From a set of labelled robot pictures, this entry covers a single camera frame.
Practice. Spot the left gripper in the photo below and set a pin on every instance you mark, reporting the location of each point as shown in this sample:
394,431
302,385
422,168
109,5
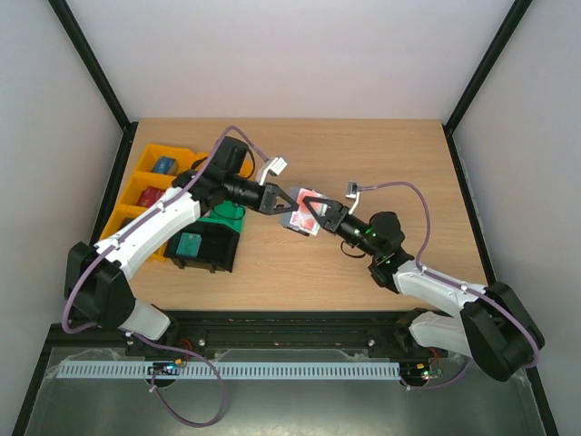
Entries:
270,197

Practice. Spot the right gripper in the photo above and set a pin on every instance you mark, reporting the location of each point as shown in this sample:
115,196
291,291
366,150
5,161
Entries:
336,217

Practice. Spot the black leather card holder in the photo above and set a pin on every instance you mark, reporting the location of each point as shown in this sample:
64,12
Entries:
284,221

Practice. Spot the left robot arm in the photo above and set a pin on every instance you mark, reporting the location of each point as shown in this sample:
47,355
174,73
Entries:
97,281

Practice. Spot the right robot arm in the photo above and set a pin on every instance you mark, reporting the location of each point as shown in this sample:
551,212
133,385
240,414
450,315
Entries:
488,324

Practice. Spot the teal card stack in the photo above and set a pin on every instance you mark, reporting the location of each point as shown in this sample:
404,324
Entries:
188,245

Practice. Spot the blue VIP card stack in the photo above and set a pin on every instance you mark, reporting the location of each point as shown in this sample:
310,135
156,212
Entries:
165,165

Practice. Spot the red VIP card stack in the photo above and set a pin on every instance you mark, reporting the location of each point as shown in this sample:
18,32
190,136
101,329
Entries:
149,196

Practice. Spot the yellow bin far right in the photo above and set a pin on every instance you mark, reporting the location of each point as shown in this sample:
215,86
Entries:
246,169

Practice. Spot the yellow bin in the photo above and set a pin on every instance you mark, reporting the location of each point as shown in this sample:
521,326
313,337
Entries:
246,169
184,156
127,206

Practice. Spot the green bin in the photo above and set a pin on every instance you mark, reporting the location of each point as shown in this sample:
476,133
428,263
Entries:
229,214

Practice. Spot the black bin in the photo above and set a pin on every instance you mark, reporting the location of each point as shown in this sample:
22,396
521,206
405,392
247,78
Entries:
217,251

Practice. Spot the yellow bin far left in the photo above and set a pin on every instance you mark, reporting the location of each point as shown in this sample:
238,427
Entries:
184,156

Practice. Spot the yellow bin near left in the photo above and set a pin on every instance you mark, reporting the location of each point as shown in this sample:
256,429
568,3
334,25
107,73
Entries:
127,206

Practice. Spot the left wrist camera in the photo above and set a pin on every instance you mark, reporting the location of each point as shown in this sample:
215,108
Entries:
273,166

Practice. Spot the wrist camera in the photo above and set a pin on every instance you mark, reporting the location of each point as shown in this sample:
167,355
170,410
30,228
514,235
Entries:
353,194
273,166

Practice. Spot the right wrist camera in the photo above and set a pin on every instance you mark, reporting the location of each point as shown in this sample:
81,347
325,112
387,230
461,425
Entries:
353,194

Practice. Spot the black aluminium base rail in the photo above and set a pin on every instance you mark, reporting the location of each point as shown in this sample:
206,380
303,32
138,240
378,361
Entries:
382,334

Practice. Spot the white slotted cable duct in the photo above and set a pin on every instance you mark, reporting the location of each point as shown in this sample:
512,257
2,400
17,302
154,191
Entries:
232,371

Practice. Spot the right black frame post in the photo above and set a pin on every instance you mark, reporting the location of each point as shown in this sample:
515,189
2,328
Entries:
507,28

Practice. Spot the black frame post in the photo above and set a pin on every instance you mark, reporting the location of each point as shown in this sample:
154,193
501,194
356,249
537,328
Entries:
507,28
76,35

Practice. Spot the left black frame post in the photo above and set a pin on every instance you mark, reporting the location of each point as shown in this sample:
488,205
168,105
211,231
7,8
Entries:
76,35

